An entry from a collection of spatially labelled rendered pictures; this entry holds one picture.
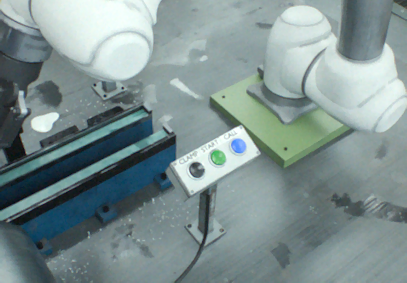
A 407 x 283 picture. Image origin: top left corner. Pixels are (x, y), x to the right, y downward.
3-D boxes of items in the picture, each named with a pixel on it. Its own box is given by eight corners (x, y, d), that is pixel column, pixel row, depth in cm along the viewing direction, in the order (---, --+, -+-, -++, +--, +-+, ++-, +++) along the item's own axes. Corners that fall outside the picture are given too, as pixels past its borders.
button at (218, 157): (214, 169, 89) (217, 167, 87) (205, 156, 89) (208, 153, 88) (226, 163, 90) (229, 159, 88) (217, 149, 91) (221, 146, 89)
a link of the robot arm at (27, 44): (13, 26, 66) (2, 64, 68) (71, 36, 73) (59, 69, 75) (-11, -1, 71) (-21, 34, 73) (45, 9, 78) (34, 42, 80)
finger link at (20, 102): (23, 75, 76) (37, 92, 73) (14, 103, 78) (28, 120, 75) (8, 74, 74) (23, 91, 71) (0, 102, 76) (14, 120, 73)
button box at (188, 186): (183, 203, 89) (191, 196, 84) (163, 171, 90) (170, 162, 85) (251, 162, 96) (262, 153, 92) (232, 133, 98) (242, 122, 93)
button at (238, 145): (234, 158, 91) (237, 155, 89) (226, 145, 91) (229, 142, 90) (246, 151, 92) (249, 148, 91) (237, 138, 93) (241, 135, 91)
